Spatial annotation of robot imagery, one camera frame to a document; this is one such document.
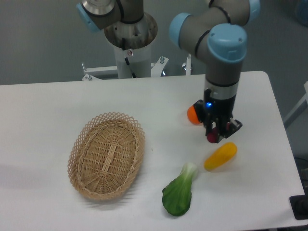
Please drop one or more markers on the yellow mango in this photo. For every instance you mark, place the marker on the yellow mango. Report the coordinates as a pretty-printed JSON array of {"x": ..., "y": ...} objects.
[{"x": 220, "y": 156}]

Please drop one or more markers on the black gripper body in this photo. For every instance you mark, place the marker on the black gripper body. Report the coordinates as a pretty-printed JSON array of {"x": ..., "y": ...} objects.
[{"x": 209, "y": 110}]

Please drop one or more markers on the woven wicker basket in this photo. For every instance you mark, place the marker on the woven wicker basket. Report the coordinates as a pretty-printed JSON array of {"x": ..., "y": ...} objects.
[{"x": 107, "y": 156}]

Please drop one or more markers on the black device at table edge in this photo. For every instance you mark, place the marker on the black device at table edge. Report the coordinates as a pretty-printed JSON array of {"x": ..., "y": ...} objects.
[{"x": 299, "y": 204}]

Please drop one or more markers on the white furniture leg right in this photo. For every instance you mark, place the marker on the white furniture leg right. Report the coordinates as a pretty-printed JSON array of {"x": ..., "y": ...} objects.
[{"x": 298, "y": 109}]

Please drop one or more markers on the orange tangerine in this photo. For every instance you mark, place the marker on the orange tangerine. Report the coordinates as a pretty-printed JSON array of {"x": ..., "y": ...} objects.
[{"x": 192, "y": 115}]

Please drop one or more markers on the white metal base frame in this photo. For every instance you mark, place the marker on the white metal base frame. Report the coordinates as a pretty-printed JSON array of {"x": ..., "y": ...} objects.
[{"x": 137, "y": 70}]

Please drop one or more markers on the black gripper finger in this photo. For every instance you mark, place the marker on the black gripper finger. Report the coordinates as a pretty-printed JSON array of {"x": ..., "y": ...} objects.
[
  {"x": 227, "y": 127},
  {"x": 209, "y": 123}
]

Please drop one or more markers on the green bok choy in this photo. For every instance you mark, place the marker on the green bok choy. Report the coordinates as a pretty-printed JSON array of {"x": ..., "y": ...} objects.
[{"x": 177, "y": 195}]

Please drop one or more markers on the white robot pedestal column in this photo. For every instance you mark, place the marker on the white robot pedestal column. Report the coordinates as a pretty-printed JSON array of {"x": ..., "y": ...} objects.
[{"x": 132, "y": 42}]

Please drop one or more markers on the purple sweet potato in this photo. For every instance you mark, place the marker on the purple sweet potato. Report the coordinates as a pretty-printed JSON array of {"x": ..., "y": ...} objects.
[{"x": 213, "y": 136}]

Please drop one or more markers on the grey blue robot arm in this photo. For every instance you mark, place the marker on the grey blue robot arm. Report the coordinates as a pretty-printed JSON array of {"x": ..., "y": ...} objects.
[{"x": 216, "y": 38}]

